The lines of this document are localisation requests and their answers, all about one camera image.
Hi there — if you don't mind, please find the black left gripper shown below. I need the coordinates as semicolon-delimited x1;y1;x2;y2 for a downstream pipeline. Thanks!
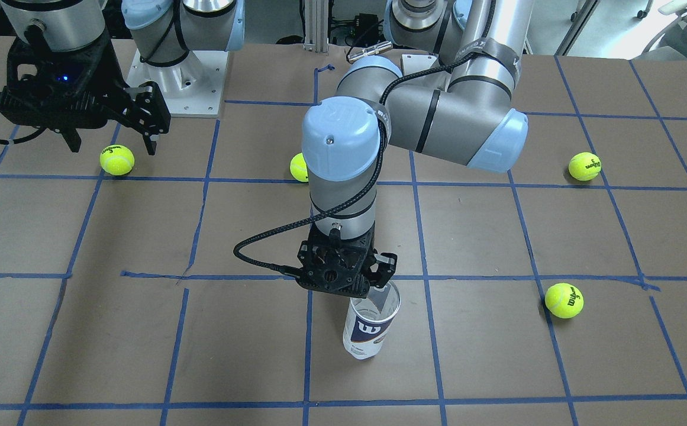
295;228;398;298

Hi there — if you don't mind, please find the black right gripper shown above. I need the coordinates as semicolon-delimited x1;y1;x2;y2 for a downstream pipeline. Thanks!
0;38;171;156

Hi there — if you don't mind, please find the clear tennis ball can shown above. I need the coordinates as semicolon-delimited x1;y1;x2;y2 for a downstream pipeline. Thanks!
341;280;402;360

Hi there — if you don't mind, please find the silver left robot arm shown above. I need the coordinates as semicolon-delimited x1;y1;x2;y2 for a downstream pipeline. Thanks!
283;1;533;298

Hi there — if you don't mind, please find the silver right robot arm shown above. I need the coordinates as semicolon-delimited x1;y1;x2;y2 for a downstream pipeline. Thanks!
0;1;245;155

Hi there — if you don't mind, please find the tennis ball near base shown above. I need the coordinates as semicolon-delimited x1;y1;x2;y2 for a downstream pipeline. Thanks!
99;144;135;176

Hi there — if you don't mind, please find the tennis ball front centre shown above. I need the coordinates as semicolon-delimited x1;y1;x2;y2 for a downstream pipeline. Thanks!
289;153;309;183

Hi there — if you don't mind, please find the tennis ball near left gripper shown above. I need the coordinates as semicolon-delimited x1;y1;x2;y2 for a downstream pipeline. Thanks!
544;283;584;319

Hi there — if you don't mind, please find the tennis ball front corner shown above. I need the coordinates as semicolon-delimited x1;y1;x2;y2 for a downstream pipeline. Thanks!
567;153;601;182

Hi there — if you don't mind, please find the metal connector plug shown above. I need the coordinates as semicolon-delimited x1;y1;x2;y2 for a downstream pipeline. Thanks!
346;41;393;64

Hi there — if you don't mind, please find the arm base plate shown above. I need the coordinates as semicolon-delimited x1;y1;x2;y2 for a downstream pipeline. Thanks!
402;54;438;75
126;51;230;118

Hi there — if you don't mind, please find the aluminium frame post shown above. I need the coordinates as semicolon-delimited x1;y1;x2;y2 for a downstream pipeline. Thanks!
302;0;330;56

